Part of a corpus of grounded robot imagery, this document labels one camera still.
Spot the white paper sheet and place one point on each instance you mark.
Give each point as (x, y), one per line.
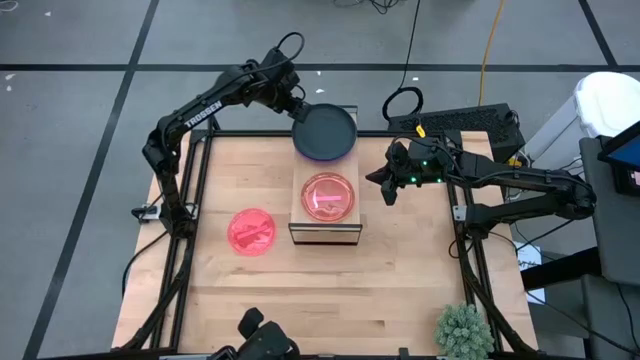
(530, 260)

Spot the purple plate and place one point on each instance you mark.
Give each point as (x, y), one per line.
(325, 159)

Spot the grey cart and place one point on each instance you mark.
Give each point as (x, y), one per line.
(620, 235)

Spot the wooden shelf with black frame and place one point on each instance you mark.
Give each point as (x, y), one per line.
(325, 230)

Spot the dark grey plate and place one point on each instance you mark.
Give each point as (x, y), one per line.
(325, 132)

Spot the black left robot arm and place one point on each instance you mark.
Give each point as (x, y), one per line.
(200, 112)

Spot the white bin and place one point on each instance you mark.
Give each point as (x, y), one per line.
(605, 100)

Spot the tablet screen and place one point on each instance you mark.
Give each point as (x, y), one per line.
(625, 155)

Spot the small green artificial plant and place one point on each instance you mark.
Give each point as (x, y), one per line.
(464, 332)

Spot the clear pink plate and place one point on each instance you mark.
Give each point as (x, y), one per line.
(327, 197)
(251, 232)

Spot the black table frame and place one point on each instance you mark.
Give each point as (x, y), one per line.
(372, 134)

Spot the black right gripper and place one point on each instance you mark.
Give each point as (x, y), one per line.
(406, 165)

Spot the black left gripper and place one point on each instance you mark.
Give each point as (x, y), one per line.
(292, 95)

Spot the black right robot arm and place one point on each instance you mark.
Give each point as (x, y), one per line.
(525, 175)

